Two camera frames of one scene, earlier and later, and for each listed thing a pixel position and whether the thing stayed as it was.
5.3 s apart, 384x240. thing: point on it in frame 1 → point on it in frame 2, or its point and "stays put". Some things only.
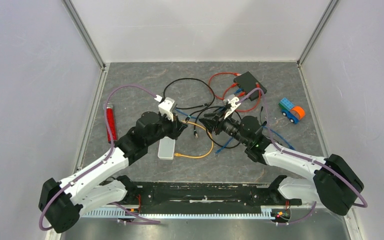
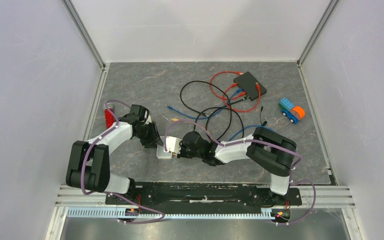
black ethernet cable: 205,104 → 204,114
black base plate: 202,194 stays put
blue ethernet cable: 237,91 stays put
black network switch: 248,84 stays put
